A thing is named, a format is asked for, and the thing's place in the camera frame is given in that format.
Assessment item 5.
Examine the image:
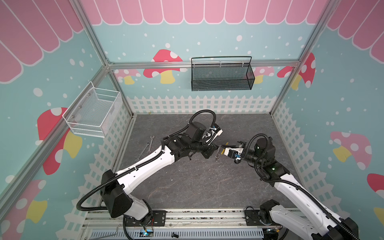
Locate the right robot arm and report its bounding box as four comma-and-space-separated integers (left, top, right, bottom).
218, 134, 359, 240

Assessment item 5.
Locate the silver combination wrench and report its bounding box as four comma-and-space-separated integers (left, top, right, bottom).
135, 136, 155, 162

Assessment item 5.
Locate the white wire wall basket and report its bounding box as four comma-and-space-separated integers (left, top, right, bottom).
63, 82, 123, 138

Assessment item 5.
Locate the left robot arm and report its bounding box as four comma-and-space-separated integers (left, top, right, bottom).
76, 110, 223, 221

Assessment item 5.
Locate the black mesh wall basket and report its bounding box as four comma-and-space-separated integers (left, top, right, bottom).
191, 56, 255, 92

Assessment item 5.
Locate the white vented cable duct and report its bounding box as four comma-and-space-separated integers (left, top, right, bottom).
89, 229, 265, 240

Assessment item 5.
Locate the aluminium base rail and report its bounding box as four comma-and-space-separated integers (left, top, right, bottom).
82, 208, 328, 229

